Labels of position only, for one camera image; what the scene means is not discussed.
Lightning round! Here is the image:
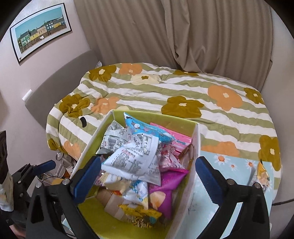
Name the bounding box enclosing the orange red chips bag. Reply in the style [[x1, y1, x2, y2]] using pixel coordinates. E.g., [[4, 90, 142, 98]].
[[249, 160, 270, 193]]

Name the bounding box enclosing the pink white snack bag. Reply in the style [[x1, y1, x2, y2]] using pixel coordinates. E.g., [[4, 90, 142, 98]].
[[159, 143, 184, 172]]

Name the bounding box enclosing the magenta snack packet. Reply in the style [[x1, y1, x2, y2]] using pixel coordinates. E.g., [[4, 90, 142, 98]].
[[148, 169, 189, 220]]

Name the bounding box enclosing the white blue text snack bag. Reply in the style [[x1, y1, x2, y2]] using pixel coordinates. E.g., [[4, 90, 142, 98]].
[[101, 133, 161, 186]]

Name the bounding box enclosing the pink white snack packet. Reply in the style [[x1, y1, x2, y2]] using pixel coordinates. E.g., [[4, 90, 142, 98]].
[[150, 122, 192, 160]]

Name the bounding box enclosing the white grey text snack bag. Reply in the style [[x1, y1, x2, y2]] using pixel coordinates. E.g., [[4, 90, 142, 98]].
[[96, 120, 131, 154]]

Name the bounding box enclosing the yellow black snack bag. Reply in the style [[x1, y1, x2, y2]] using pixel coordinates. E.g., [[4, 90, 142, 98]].
[[119, 204, 162, 229]]

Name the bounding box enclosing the green cardboard storage box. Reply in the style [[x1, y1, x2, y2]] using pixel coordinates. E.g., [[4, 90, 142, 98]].
[[73, 110, 201, 238]]

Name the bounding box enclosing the floral striped blanket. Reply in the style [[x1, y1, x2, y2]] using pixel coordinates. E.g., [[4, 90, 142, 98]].
[[45, 62, 282, 191]]

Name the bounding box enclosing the framed houses picture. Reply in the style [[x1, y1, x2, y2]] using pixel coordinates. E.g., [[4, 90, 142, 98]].
[[10, 3, 72, 63]]

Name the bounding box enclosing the beige curtain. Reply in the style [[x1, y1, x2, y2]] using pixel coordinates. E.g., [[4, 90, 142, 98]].
[[74, 1, 273, 90]]

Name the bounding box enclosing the black cable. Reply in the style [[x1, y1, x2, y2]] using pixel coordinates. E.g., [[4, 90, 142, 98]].
[[271, 198, 294, 206]]

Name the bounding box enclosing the white wall switch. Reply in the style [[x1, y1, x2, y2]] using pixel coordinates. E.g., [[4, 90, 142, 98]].
[[22, 89, 33, 102]]

